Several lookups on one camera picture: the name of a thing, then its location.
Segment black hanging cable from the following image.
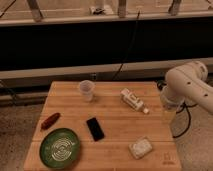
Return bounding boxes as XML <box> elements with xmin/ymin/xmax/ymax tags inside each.
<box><xmin>111</xmin><ymin>9</ymin><xmax>141</xmax><ymax>81</ymax></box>

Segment black floor cable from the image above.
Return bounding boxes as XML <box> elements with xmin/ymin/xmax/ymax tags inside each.
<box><xmin>156</xmin><ymin>79</ymin><xmax>198</xmax><ymax>139</ymax></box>

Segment brown sausage toy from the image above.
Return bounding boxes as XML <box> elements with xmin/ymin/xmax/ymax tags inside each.
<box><xmin>41</xmin><ymin>113</ymin><xmax>60</xmax><ymax>130</ymax></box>

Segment black smartphone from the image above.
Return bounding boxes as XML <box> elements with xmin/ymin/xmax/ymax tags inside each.
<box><xmin>86</xmin><ymin>117</ymin><xmax>105</xmax><ymax>141</ymax></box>

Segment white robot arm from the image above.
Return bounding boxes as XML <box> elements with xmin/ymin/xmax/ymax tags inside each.
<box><xmin>160</xmin><ymin>61</ymin><xmax>213</xmax><ymax>124</ymax></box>

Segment green patterned plate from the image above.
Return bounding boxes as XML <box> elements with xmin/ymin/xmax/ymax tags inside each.
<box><xmin>39</xmin><ymin>128</ymin><xmax>80</xmax><ymax>169</ymax></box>

